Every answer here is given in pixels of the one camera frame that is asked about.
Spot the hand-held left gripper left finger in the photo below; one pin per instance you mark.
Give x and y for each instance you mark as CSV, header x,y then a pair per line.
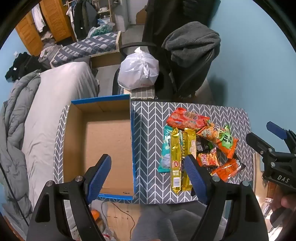
x,y
99,176

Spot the grey herringbone tablecloth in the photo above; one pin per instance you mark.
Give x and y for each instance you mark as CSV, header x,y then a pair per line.
x,y
150,120

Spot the orange noodle snack packet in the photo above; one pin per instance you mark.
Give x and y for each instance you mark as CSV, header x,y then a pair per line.
x,y
209,134

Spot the hanging dark clothes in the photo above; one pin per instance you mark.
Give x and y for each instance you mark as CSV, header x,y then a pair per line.
x,y
79,18

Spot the person's grey pants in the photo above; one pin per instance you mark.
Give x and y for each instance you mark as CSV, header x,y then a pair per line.
x,y
166,222

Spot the bed with grey sheet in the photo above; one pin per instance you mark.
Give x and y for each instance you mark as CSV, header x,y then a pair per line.
x,y
57,92

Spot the wooden louvered wardrobe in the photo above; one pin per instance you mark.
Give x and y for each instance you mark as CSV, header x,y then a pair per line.
x,y
55,18

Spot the orange black-ended snack packet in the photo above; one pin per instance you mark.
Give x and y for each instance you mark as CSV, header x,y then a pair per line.
x,y
227,169

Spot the wooden bed frame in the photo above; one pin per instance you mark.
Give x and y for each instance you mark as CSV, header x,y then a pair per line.
x,y
104,58

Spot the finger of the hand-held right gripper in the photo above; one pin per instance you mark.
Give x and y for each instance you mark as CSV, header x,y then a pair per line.
x,y
276,129
257,143

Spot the orange floor item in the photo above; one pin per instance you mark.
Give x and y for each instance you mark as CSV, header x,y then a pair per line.
x,y
96,217

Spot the grey checked cushion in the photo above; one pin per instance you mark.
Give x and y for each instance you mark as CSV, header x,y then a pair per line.
x,y
142,93

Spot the teal snack packet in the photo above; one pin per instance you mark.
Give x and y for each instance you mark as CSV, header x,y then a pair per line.
x,y
165,150

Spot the grey clothes heap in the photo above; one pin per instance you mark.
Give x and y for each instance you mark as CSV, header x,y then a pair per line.
x,y
49,54

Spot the yellow snack bar packet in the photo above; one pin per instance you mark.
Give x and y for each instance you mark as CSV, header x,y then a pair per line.
x,y
189,143
175,157

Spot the grey comforter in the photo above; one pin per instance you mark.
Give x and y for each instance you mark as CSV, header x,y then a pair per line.
x,y
16,115

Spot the green and orange snack packet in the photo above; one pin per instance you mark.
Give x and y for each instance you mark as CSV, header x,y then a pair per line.
x,y
227,141

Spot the grey fleece jacket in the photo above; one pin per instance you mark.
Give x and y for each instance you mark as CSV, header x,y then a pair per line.
x,y
192,39

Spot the person's right hand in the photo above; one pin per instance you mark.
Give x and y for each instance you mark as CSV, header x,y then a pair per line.
x,y
289,202

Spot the white hanging shirt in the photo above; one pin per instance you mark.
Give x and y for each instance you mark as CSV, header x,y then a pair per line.
x,y
38,18

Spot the black office chair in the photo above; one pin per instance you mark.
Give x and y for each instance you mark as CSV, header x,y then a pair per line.
x,y
165,78

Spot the small red snack packet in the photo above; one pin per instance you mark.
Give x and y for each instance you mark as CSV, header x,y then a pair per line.
x,y
207,158

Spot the blue-rimmed cardboard box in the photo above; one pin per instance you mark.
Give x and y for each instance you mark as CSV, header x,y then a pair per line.
x,y
106,129

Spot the clear bag with green contents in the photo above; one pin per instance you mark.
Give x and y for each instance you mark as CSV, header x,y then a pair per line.
x,y
101,29

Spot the white plastic bag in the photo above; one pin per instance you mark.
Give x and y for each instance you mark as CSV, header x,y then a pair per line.
x,y
136,69

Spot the black snack packet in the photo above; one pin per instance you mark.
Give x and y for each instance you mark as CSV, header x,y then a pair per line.
x,y
202,144

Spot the black puffer jacket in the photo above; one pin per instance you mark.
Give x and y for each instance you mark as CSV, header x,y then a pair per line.
x,y
161,20

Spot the pile of black clothes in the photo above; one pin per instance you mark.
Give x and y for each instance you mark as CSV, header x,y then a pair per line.
x,y
20,66

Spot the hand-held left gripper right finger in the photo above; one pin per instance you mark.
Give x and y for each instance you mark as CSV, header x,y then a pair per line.
x,y
195,178

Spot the large red-orange snack packet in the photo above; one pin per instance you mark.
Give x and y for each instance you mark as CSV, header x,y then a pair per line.
x,y
185,118

